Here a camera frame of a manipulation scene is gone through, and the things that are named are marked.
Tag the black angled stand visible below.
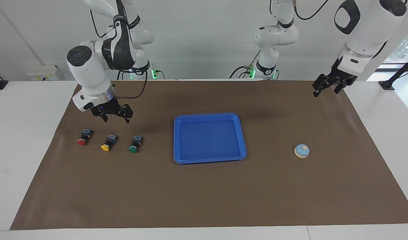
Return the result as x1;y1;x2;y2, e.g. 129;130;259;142
378;53;408;91

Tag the black left arm base cable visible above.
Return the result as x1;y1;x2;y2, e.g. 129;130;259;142
229;50;262;79

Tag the black right arm base cable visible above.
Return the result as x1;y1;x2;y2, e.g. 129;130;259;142
117;64;133;80

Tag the green push button switch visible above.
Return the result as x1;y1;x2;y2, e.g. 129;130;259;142
128;135;144;154

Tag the window with green foliage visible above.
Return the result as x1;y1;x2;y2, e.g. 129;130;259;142
381;25;408;65

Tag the red push button switch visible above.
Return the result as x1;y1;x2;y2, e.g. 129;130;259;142
77;128;93;146

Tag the brown table mat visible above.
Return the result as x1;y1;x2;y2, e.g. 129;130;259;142
10;80;408;230

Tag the blue plastic tray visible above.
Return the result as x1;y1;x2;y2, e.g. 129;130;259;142
173;113;247;164

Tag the white wall socket box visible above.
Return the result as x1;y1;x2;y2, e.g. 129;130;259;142
26;64;60;81

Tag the light blue desk bell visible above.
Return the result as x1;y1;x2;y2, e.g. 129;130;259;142
294;144;310;158

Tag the yellow push button switch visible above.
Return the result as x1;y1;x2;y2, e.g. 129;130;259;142
101;134;119;152

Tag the black arm base cable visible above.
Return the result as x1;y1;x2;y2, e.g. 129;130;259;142
117;64;133;80
229;50;262;79

